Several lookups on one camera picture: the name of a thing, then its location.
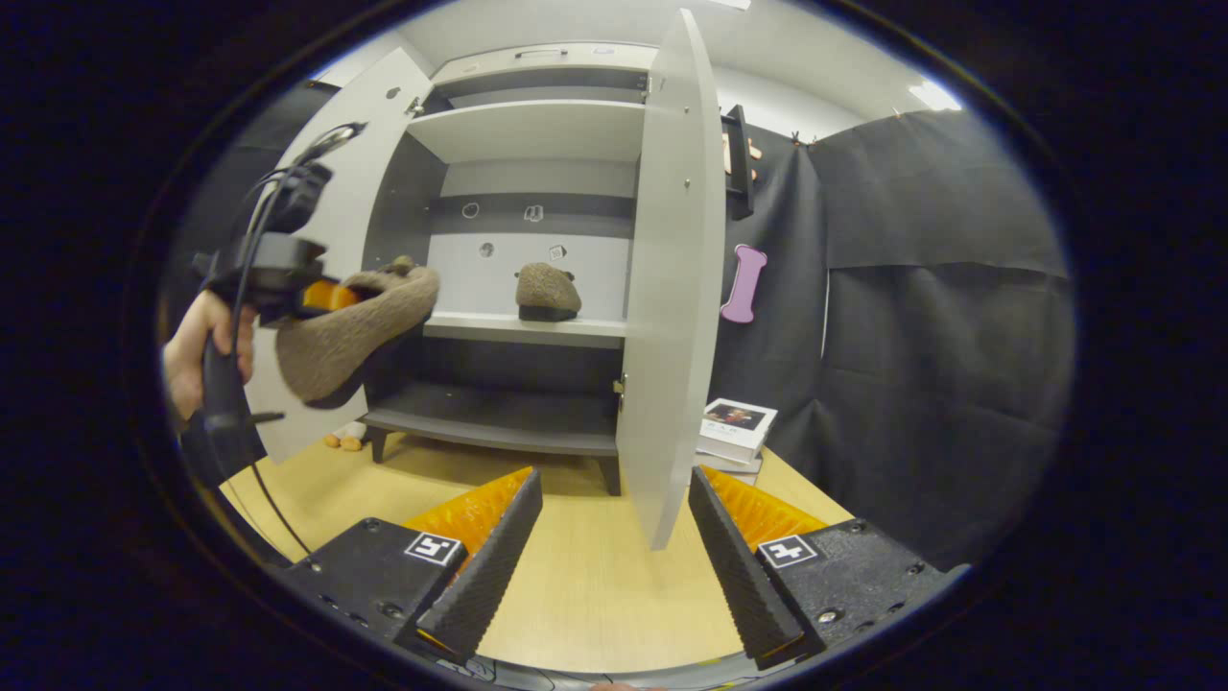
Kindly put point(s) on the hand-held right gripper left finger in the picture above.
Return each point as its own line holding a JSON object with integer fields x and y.
{"x": 489, "y": 576}

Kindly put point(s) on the brown fuzzy shoe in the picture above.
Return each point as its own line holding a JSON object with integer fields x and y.
{"x": 549, "y": 288}
{"x": 355, "y": 336}

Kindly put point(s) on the grey cabinet door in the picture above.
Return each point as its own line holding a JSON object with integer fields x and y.
{"x": 672, "y": 288}
{"x": 374, "y": 115}

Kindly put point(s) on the thin grey book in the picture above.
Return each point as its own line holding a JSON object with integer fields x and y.
{"x": 724, "y": 468}

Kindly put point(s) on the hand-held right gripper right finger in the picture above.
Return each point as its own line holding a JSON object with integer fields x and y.
{"x": 739, "y": 566}

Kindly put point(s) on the penguin plush toy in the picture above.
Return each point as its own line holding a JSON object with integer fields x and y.
{"x": 343, "y": 442}

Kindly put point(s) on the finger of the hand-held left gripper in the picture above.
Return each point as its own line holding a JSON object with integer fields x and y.
{"x": 331, "y": 296}

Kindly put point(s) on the ceiling light panel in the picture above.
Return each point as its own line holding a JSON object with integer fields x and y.
{"x": 935, "y": 96}

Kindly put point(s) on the grey shoe cabinet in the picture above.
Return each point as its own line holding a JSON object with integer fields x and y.
{"x": 528, "y": 130}

